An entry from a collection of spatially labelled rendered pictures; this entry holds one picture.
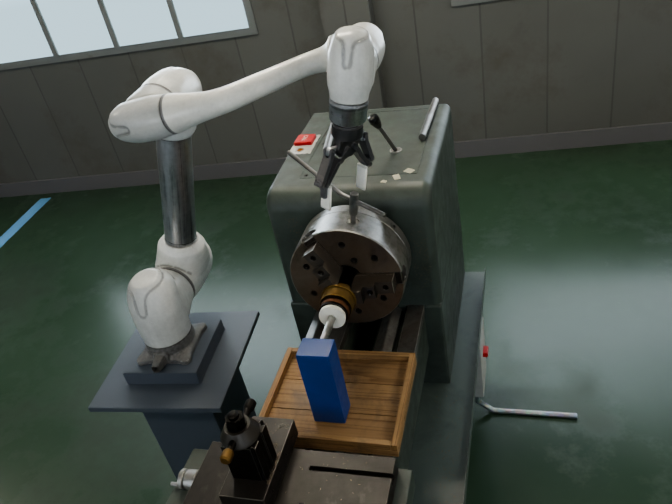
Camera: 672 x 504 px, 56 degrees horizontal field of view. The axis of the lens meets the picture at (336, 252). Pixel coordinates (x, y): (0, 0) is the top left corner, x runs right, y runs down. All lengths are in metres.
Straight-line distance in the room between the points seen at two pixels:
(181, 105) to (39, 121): 3.91
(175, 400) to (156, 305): 0.29
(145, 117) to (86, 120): 3.61
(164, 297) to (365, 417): 0.72
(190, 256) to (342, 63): 0.90
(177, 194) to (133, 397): 0.64
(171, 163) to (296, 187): 0.36
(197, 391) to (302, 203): 0.66
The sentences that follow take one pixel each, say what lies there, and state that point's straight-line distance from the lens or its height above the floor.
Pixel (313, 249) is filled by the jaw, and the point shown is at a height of 1.20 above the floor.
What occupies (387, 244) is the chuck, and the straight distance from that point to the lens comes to 1.62.
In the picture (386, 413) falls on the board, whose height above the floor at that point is 0.89.
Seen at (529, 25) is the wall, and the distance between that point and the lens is 4.30.
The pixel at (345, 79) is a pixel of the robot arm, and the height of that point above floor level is 1.62.
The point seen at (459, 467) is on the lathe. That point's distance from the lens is 1.91.
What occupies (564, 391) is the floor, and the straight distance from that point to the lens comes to 2.83.
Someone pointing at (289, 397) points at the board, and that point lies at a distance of 1.69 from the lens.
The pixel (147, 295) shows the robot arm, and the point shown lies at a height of 1.05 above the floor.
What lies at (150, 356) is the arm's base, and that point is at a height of 0.82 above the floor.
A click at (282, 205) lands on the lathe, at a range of 1.81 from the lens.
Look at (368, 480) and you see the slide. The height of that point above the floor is 0.97.
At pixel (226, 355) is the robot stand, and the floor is 0.75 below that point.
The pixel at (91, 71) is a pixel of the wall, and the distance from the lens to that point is 5.05.
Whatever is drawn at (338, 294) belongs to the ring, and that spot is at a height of 1.12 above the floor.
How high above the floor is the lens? 2.08
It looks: 34 degrees down
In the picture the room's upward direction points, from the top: 12 degrees counter-clockwise
